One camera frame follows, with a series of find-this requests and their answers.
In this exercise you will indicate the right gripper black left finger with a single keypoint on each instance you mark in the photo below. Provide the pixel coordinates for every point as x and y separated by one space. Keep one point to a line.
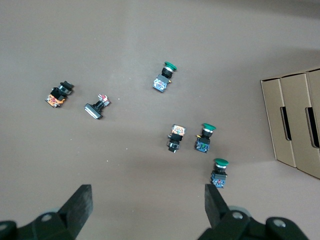
50 225

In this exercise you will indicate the green mushroom push button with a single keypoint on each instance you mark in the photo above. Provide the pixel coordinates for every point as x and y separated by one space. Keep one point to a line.
219 175
162 80
203 140

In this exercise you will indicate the brown cardboard box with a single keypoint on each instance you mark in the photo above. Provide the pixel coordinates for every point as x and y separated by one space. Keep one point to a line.
297 120

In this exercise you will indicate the beige black contact block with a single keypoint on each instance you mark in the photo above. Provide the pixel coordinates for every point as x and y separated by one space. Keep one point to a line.
177 136

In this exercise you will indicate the black flat button red block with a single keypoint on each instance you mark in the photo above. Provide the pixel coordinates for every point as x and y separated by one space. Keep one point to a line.
96 108

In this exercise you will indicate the black selector switch orange block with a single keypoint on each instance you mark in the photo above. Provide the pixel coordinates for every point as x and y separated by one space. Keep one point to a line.
58 95

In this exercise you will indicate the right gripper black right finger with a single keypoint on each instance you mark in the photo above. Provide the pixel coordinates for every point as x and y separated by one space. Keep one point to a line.
230 225

